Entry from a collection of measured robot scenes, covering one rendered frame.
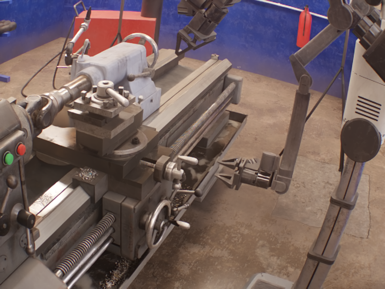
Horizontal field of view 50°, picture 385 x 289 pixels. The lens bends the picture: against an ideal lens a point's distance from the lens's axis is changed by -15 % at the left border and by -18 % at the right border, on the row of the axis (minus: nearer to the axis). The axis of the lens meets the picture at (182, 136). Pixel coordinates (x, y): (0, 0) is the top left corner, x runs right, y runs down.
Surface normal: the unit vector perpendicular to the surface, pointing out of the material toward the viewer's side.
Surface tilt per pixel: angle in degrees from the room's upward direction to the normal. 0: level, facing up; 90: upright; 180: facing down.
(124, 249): 90
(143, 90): 61
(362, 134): 90
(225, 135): 0
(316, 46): 74
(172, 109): 36
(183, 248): 0
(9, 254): 90
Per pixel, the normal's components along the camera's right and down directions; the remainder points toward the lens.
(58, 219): 0.63, -0.58
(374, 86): -0.51, 0.33
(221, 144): 0.11, -0.89
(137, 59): 0.93, 0.12
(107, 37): -0.02, 0.44
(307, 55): -0.16, 0.07
